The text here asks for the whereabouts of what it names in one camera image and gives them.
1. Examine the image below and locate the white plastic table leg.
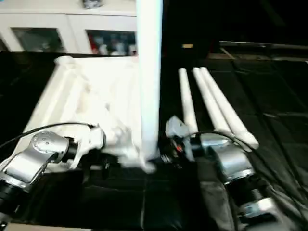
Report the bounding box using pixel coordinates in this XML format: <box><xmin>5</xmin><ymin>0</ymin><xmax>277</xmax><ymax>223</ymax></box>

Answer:
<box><xmin>134</xmin><ymin>0</ymin><xmax>165</xmax><ymax>162</ymax></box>
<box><xmin>178</xmin><ymin>68</ymin><xmax>198</xmax><ymax>135</ymax></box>
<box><xmin>192</xmin><ymin>67</ymin><xmax>233</xmax><ymax>135</ymax></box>
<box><xmin>199</xmin><ymin>67</ymin><xmax>260</xmax><ymax>151</ymax></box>

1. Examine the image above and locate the white plastic table top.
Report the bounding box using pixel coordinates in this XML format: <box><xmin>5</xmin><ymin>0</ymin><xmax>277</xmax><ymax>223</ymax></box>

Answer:
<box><xmin>23</xmin><ymin>54</ymin><xmax>158</xmax><ymax>174</ymax></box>

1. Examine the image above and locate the black work mat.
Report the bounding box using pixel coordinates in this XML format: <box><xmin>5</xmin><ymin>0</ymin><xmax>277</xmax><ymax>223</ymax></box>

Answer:
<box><xmin>0</xmin><ymin>50</ymin><xmax>308</xmax><ymax>231</ymax></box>

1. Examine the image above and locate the red white package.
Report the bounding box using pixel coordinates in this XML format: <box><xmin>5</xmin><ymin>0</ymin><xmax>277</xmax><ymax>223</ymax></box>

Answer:
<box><xmin>88</xmin><ymin>35</ymin><xmax>97</xmax><ymax>54</ymax></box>

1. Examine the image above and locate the dark blue black cabinet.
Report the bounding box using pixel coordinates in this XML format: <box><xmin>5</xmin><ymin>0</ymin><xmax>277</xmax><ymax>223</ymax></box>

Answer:
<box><xmin>163</xmin><ymin>0</ymin><xmax>220</xmax><ymax>58</ymax></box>

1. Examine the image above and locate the white glass-door cabinet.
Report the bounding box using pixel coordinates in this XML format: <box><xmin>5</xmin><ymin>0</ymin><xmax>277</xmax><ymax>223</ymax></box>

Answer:
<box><xmin>0</xmin><ymin>0</ymin><xmax>139</xmax><ymax>55</ymax></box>

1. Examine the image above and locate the black television screen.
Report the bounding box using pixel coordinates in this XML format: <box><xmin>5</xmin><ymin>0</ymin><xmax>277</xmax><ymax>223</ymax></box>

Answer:
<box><xmin>218</xmin><ymin>0</ymin><xmax>308</xmax><ymax>48</ymax></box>

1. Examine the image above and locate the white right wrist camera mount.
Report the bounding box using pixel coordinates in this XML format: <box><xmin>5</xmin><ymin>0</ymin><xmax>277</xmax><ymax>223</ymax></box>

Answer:
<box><xmin>165</xmin><ymin>115</ymin><xmax>196</xmax><ymax>162</ymax></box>

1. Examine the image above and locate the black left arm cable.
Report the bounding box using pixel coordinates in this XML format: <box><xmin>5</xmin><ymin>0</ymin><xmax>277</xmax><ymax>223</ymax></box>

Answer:
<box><xmin>0</xmin><ymin>122</ymin><xmax>97</xmax><ymax>148</ymax></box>

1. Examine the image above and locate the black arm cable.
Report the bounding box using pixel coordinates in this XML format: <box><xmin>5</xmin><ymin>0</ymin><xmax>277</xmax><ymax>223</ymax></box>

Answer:
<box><xmin>190</xmin><ymin>130</ymin><xmax>308</xmax><ymax>217</ymax></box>
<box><xmin>0</xmin><ymin>122</ymin><xmax>97</xmax><ymax>148</ymax></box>

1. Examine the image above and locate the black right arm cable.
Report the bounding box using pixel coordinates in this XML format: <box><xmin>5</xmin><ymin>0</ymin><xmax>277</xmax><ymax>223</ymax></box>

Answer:
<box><xmin>190</xmin><ymin>130</ymin><xmax>308</xmax><ymax>217</ymax></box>

